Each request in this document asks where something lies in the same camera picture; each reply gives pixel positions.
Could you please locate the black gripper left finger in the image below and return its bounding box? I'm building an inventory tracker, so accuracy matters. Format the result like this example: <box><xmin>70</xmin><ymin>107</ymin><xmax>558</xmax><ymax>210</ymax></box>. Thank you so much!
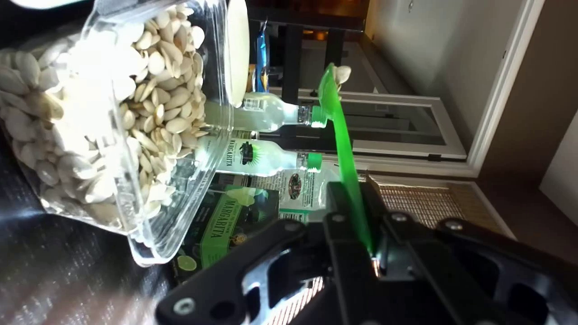
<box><xmin>153</xmin><ymin>181</ymin><xmax>386</xmax><ymax>325</ymax></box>

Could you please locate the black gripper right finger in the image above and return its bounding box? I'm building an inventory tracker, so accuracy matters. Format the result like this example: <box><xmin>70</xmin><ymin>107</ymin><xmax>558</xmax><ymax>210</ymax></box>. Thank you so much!
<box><xmin>362</xmin><ymin>179</ymin><xmax>578</xmax><ymax>325</ymax></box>

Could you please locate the green plastic spoon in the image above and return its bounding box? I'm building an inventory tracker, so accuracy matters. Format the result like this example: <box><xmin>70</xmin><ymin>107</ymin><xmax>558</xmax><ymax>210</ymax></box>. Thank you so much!
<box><xmin>314</xmin><ymin>62</ymin><xmax>377</xmax><ymax>255</ymax></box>

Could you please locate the white pumpkin seed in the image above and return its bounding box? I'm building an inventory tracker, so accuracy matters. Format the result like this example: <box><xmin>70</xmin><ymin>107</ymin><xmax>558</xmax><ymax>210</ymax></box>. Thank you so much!
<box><xmin>332</xmin><ymin>63</ymin><xmax>353</xmax><ymax>87</ymax></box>

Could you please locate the clear plastic seed container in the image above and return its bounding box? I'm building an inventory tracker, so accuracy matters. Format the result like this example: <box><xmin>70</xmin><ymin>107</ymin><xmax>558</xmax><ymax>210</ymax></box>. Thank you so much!
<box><xmin>0</xmin><ymin>0</ymin><xmax>236</xmax><ymax>269</ymax></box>

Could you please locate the dark green margarita box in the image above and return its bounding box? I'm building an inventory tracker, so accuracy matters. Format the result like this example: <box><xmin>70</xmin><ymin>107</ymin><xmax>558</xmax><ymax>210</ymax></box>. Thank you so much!
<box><xmin>169</xmin><ymin>179</ymin><xmax>285</xmax><ymax>278</ymax></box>

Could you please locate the clear bottle with green cap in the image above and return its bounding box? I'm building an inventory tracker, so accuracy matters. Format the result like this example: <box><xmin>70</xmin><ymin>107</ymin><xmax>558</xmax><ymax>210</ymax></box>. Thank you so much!
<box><xmin>204</xmin><ymin>92</ymin><xmax>332</xmax><ymax>136</ymax></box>
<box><xmin>193</xmin><ymin>134</ymin><xmax>325</xmax><ymax>177</ymax></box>

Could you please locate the white framed panel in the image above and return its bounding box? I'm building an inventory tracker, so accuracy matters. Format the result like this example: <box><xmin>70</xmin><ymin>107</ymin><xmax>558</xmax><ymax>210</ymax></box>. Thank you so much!
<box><xmin>296</xmin><ymin>87</ymin><xmax>473</xmax><ymax>181</ymax></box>

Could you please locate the blue snack packet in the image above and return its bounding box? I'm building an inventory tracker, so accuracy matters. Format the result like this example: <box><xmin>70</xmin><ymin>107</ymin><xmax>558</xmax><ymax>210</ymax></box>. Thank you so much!
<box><xmin>254</xmin><ymin>20</ymin><xmax>272</xmax><ymax>94</ymax></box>

